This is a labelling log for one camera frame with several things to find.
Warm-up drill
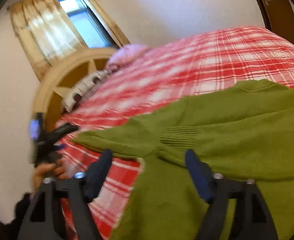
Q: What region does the green striped knit sweater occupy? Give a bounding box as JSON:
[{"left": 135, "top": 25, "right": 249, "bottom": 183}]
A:
[{"left": 74, "top": 80, "right": 294, "bottom": 239}]

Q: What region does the person's left hand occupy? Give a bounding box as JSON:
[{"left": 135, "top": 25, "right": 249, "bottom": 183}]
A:
[{"left": 32, "top": 159, "right": 68, "bottom": 192}]

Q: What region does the beige wooden headboard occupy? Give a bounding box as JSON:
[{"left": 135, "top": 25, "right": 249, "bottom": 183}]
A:
[{"left": 31, "top": 47, "right": 117, "bottom": 131}]

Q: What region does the patterned white brown pillow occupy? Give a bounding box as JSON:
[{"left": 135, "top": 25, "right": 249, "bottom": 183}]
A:
[{"left": 61, "top": 70, "right": 112, "bottom": 113}]

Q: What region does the beige curtain left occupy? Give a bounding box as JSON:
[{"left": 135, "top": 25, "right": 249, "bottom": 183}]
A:
[{"left": 10, "top": 0, "right": 87, "bottom": 81}]

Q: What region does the beige curtain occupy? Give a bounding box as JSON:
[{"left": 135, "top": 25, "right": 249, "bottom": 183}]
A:
[
  {"left": 84, "top": 0, "right": 130, "bottom": 47},
  {"left": 10, "top": 0, "right": 87, "bottom": 81}
]

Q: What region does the red plaid bed cover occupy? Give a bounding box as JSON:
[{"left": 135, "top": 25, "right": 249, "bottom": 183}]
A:
[{"left": 60, "top": 26, "right": 294, "bottom": 239}]

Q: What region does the pink pillow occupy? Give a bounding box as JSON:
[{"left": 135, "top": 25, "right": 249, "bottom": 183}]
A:
[{"left": 105, "top": 44, "right": 150, "bottom": 71}]

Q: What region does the beige curtain right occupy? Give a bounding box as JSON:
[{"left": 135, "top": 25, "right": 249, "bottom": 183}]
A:
[{"left": 84, "top": 0, "right": 130, "bottom": 47}]

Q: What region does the brown wooden door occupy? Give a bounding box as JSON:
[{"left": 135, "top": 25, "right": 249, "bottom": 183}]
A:
[{"left": 256, "top": 0, "right": 294, "bottom": 44}]

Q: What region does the window with dark frame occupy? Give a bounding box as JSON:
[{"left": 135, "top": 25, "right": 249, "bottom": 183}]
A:
[{"left": 58, "top": 0, "right": 119, "bottom": 49}]

